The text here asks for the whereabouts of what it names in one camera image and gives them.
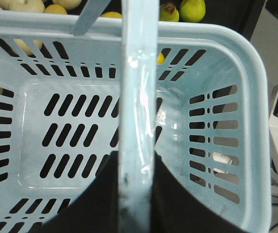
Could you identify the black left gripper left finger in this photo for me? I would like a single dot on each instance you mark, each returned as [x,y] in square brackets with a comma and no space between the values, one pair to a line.
[95,210]

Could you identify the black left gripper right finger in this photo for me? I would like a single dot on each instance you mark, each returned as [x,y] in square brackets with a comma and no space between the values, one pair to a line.
[175,210]

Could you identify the light blue plastic basket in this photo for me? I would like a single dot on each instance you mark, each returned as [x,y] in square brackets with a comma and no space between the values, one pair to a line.
[75,88]

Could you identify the yellow lemon right upper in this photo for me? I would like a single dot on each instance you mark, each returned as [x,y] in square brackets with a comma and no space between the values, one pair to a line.
[112,14]

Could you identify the yellow lemon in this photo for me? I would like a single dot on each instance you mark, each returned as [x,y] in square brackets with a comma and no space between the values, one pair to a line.
[55,9]
[112,14]

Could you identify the green pear upper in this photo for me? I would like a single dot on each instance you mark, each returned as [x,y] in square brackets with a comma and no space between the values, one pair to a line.
[168,12]

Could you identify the green pear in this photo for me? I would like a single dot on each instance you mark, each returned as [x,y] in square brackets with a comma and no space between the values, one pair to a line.
[192,10]
[168,12]

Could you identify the green pear right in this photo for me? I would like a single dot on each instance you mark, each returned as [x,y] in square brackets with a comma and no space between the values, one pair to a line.
[192,10]

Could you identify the yellow lemon centre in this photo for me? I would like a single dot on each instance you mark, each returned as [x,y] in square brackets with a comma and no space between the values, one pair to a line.
[55,9]

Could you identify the white pear cluster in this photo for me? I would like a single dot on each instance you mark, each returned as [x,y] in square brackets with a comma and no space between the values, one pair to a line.
[36,5]

